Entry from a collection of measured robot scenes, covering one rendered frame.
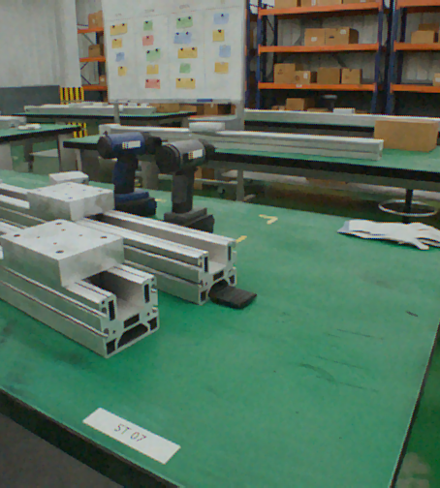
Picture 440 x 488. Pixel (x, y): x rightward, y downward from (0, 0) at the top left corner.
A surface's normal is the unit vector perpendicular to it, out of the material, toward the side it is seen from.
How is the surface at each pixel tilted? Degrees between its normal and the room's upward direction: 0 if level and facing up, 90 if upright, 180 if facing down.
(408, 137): 89
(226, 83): 90
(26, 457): 0
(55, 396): 0
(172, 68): 90
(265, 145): 90
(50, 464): 0
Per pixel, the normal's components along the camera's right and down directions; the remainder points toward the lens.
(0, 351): 0.00, -0.94
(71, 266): 0.79, 0.20
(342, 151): -0.49, 0.29
